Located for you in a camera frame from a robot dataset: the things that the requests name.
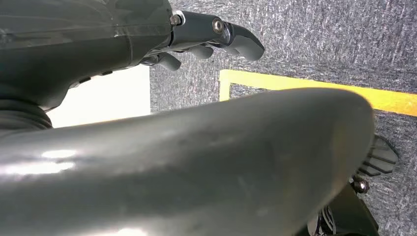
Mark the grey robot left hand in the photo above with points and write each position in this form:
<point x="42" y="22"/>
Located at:
<point x="202" y="169"/>

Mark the yellow floor tape marking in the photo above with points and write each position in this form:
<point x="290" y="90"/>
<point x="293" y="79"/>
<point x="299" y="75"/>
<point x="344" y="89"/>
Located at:
<point x="293" y="81"/>

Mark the ribbed grey left arm sleeve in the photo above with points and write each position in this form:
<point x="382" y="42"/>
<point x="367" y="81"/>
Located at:
<point x="19" y="117"/>

